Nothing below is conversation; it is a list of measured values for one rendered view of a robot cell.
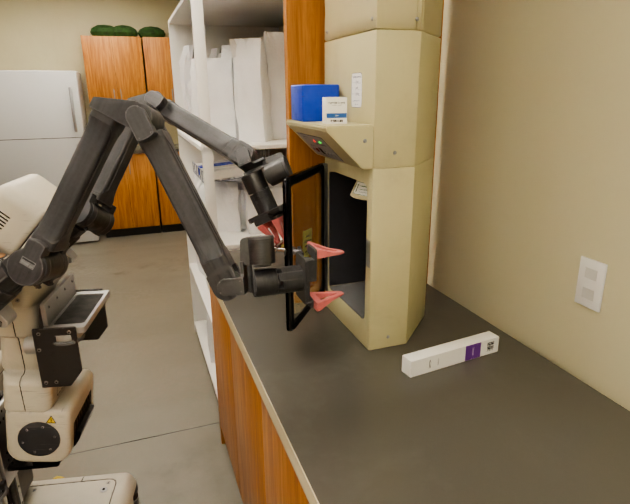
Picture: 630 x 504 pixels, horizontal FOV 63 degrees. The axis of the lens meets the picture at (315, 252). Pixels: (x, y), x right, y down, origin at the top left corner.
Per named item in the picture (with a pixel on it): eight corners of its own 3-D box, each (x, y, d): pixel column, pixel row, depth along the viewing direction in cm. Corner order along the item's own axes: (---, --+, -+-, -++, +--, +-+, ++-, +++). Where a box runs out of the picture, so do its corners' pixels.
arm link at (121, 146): (148, 104, 163) (127, 85, 154) (181, 109, 158) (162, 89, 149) (89, 232, 155) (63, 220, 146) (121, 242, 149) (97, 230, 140)
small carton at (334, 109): (342, 122, 126) (342, 96, 124) (347, 123, 121) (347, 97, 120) (322, 122, 125) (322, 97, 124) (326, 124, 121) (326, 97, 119)
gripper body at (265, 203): (260, 221, 140) (248, 196, 139) (291, 207, 136) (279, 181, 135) (250, 226, 134) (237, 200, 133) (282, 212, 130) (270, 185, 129)
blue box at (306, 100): (325, 119, 142) (325, 84, 139) (339, 120, 133) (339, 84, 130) (291, 120, 139) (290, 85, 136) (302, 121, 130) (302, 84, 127)
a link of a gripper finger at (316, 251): (349, 246, 109) (307, 250, 106) (349, 277, 111) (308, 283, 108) (337, 237, 115) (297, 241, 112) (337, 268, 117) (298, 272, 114)
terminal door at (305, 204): (324, 291, 159) (323, 161, 147) (289, 334, 132) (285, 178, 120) (321, 291, 160) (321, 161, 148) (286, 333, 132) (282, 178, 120)
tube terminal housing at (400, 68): (395, 294, 170) (405, 44, 147) (451, 335, 141) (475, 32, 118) (324, 304, 162) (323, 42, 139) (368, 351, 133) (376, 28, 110)
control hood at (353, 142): (324, 154, 148) (324, 118, 145) (373, 169, 119) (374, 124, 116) (286, 156, 145) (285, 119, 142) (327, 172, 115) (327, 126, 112)
